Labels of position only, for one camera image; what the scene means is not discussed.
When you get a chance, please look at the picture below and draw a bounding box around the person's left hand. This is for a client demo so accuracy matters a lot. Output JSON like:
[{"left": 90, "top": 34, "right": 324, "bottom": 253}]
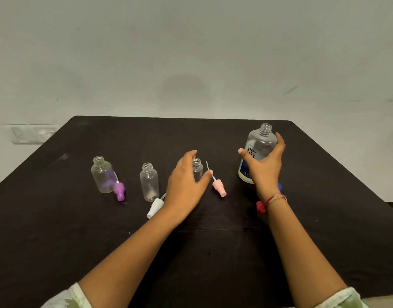
[{"left": 163, "top": 150, "right": 213, "bottom": 224}]

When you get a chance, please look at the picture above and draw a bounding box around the person's right hand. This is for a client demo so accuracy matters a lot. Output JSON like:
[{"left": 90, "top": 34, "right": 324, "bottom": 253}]
[{"left": 238, "top": 132, "right": 287, "bottom": 203}]

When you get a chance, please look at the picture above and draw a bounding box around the small clear bottle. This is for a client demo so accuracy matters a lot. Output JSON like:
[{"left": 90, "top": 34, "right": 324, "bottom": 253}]
[
  {"left": 140, "top": 162, "right": 160, "bottom": 202},
  {"left": 192, "top": 158, "right": 204, "bottom": 183}
]

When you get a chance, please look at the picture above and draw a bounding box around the white spray cap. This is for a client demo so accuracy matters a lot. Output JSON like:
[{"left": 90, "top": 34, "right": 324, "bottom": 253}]
[{"left": 146, "top": 192, "right": 167, "bottom": 219}]

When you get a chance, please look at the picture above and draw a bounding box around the large clear bottle blue label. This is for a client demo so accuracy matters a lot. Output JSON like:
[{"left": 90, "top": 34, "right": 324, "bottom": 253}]
[{"left": 238, "top": 123, "right": 278, "bottom": 184}]

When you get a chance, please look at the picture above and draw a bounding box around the pink spray cap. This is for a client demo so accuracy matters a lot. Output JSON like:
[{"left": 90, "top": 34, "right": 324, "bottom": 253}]
[{"left": 205, "top": 161, "right": 228, "bottom": 198}]

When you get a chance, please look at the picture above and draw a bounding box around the purple spray cap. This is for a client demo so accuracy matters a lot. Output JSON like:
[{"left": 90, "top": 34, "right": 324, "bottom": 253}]
[{"left": 113, "top": 180, "right": 126, "bottom": 202}]

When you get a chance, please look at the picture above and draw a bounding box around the small round bottle purple print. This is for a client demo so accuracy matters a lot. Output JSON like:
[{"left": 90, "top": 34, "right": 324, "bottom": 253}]
[{"left": 91, "top": 155, "right": 117, "bottom": 194}]

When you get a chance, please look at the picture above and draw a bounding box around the person's left forearm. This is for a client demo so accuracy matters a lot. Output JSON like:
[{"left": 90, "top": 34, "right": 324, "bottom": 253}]
[{"left": 78, "top": 205, "right": 184, "bottom": 308}]

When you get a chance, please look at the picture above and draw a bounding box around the person's right forearm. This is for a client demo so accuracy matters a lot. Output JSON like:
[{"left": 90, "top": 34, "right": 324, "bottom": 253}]
[{"left": 266, "top": 198, "right": 348, "bottom": 308}]

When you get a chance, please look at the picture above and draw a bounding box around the red thread wristband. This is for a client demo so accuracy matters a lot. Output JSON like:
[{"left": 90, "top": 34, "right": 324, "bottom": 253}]
[{"left": 256, "top": 194, "right": 288, "bottom": 216}]

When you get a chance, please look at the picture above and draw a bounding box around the green floral right sleeve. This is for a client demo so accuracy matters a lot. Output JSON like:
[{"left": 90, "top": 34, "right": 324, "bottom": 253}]
[{"left": 315, "top": 287, "right": 370, "bottom": 308}]

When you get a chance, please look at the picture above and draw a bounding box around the green floral sleeve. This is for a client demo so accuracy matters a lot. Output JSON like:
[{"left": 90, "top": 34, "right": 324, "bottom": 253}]
[
  {"left": 41, "top": 283, "right": 93, "bottom": 308},
  {"left": 315, "top": 287, "right": 370, "bottom": 308}
]

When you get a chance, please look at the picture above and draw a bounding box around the white plug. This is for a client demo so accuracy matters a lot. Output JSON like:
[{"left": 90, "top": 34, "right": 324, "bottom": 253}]
[{"left": 36, "top": 127, "right": 57, "bottom": 142}]

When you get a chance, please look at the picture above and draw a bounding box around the green floral left sleeve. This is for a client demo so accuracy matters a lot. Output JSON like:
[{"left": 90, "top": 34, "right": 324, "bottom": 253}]
[{"left": 41, "top": 283, "right": 93, "bottom": 308}]

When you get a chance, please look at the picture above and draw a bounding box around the white wall socket panel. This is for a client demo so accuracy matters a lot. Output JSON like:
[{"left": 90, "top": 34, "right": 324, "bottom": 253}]
[{"left": 1, "top": 124, "right": 60, "bottom": 145}]

